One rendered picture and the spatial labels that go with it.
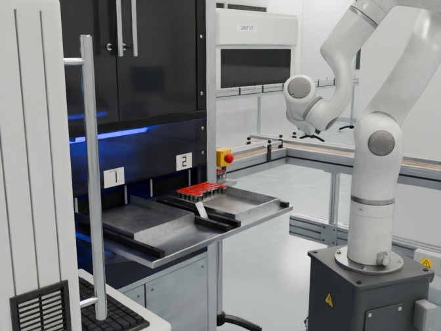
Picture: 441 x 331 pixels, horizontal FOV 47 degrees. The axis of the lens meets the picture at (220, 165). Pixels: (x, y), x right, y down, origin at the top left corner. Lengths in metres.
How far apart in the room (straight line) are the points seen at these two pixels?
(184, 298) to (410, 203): 1.56
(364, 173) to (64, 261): 0.78
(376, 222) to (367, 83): 1.84
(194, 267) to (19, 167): 1.34
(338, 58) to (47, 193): 0.79
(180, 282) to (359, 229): 0.94
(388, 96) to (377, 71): 1.74
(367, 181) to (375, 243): 0.18
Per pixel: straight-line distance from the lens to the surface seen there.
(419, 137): 3.11
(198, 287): 2.26
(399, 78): 1.40
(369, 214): 1.44
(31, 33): 0.98
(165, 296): 2.13
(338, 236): 2.76
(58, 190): 1.02
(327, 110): 1.37
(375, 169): 1.38
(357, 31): 1.39
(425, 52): 1.40
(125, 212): 1.87
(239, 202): 1.95
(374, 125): 1.34
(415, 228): 3.23
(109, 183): 1.79
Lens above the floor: 1.45
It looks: 13 degrees down
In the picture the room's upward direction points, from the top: straight up
